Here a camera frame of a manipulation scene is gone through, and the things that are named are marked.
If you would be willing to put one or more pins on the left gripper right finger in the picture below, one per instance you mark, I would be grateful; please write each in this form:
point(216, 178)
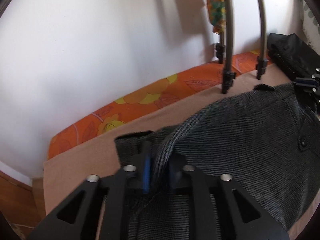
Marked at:
point(219, 207)

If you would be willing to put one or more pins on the leaf patterned pillow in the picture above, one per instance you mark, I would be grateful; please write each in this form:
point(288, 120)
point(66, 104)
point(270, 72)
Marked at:
point(310, 26)

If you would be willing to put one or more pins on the colourful hanging cloth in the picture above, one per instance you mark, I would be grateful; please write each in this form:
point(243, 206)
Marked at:
point(217, 15)

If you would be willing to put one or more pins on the orange floral bedsheet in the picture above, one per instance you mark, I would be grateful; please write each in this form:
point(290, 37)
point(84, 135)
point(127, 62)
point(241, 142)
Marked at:
point(139, 103)

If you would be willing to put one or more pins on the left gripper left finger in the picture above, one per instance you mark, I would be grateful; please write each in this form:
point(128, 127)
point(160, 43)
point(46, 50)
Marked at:
point(96, 208)

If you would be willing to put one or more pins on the dark grey knitted pants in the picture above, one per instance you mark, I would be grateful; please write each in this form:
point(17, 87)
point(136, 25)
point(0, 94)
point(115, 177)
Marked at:
point(266, 139)

